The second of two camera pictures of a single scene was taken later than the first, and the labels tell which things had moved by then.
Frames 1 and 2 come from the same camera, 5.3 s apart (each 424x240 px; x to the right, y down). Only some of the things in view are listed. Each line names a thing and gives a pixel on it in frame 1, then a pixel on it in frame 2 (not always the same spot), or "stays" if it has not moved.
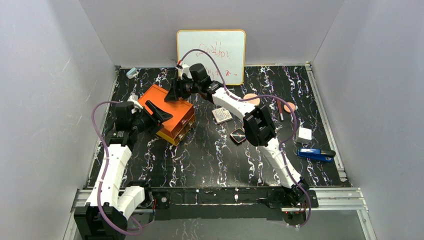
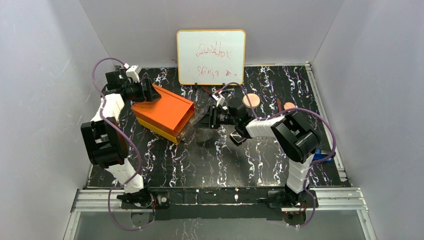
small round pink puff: (287, 108) stays
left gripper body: (149, 117) to (147, 89)
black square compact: (238, 136) stays
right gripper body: (178, 88) to (214, 117)
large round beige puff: (255, 101) stays
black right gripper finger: (172, 95) to (210, 121)
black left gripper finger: (159, 115) to (150, 94)
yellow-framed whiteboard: (228, 46) stays
